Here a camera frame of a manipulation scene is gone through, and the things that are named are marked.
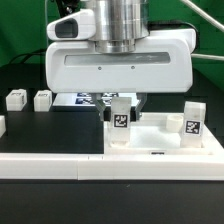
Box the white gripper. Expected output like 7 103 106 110
45 9 196 122

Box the white square table top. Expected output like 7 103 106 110
104 113 224 156

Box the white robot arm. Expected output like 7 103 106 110
45 0 224 120

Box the white marker sheet with tags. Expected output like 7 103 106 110
53 93 138 107

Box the black cable bundle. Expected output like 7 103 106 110
8 49 48 65

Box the white thin cable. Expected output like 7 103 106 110
44 0 50 51

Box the white U-shaped fence frame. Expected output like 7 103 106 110
0 115 224 181

